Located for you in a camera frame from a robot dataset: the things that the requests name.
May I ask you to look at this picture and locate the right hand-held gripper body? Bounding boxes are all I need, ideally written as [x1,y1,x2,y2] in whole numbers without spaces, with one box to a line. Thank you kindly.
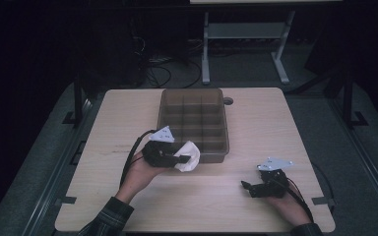
[249,156,294,200]

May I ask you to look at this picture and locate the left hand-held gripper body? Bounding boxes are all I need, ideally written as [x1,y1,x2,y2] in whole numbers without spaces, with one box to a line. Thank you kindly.
[142,125,178,169]

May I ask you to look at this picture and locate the brown divided storage box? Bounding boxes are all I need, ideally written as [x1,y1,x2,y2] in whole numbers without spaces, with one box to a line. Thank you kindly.
[157,88,230,164]

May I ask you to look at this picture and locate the person's left hand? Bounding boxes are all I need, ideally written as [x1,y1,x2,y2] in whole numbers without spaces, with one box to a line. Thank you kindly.
[114,150,168,205]

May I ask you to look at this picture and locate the person's right hand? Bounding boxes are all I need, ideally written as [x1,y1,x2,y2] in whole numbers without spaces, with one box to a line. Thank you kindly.
[265,183,313,227]

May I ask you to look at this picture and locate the grey table edge clip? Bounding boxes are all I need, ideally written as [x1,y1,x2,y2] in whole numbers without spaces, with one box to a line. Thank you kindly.
[311,196,338,207]
[55,196,78,207]

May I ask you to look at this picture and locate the black upright stand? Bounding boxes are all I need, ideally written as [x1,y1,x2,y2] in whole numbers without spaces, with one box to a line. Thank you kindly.
[62,73,91,126]
[341,70,369,130]

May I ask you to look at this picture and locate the grey metal stand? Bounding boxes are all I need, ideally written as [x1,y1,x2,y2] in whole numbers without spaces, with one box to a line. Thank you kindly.
[201,11,296,86]

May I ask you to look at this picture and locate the left hand-held gripper cable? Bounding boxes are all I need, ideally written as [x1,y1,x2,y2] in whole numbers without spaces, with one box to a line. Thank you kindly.
[119,129,158,189]

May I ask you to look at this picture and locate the hand-held gripper cable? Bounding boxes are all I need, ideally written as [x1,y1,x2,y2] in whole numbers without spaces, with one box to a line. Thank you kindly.
[275,177,315,224]
[119,129,158,189]

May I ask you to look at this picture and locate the right hand-held gripper cable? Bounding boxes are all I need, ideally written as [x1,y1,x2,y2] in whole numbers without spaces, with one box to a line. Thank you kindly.
[275,177,315,224]

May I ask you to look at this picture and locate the thin black cable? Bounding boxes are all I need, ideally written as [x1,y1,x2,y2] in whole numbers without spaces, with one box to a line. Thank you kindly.
[309,161,337,201]

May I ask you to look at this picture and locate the tangle of black floor cables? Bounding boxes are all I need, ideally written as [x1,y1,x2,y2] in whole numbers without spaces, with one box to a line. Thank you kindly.
[132,35,203,89]

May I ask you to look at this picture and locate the aluminium floor rail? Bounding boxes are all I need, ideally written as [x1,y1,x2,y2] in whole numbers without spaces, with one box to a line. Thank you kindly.
[22,97,95,236]
[327,97,378,228]

